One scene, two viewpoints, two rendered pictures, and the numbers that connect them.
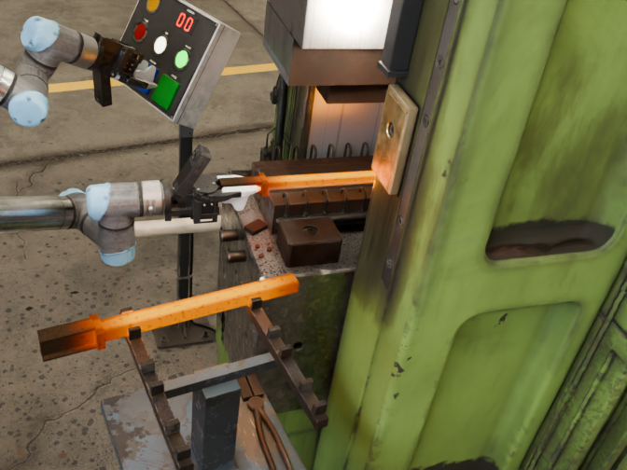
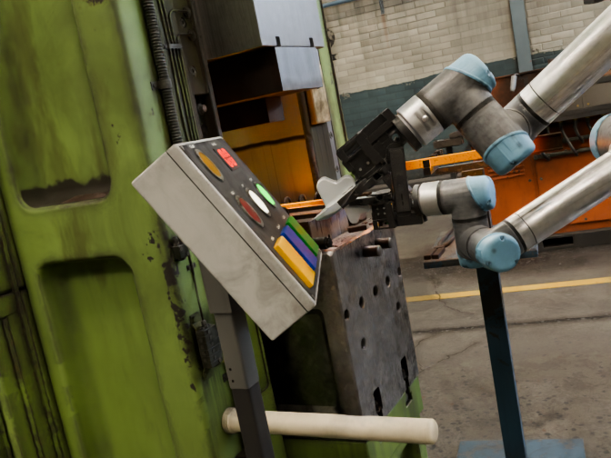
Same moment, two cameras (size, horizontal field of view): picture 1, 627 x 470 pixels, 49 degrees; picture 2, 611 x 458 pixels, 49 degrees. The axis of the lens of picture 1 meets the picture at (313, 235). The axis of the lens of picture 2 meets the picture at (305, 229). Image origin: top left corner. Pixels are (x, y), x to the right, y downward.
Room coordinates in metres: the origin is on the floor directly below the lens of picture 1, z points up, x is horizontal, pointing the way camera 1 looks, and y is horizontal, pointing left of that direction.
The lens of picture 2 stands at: (2.33, 1.34, 1.20)
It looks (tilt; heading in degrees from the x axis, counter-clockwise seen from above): 9 degrees down; 232
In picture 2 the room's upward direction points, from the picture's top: 11 degrees counter-clockwise
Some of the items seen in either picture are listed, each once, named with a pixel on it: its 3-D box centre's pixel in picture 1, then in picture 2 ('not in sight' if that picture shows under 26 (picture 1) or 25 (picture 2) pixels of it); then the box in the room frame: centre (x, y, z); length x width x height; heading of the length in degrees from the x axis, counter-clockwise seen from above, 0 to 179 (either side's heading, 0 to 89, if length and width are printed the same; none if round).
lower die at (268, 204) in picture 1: (347, 186); (255, 229); (1.40, -0.06, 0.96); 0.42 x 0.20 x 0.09; 113
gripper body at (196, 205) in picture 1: (190, 198); (397, 205); (1.23, 0.28, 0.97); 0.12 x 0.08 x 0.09; 113
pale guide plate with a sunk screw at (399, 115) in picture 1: (393, 140); (315, 92); (1.08, -0.11, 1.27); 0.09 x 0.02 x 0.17; 23
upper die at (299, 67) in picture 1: (374, 42); (225, 85); (1.40, -0.06, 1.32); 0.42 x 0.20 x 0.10; 113
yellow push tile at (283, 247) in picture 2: not in sight; (293, 263); (1.78, 0.59, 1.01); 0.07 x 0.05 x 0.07; 48
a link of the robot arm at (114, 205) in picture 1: (114, 201); (466, 196); (1.17, 0.42, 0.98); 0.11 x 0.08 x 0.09; 113
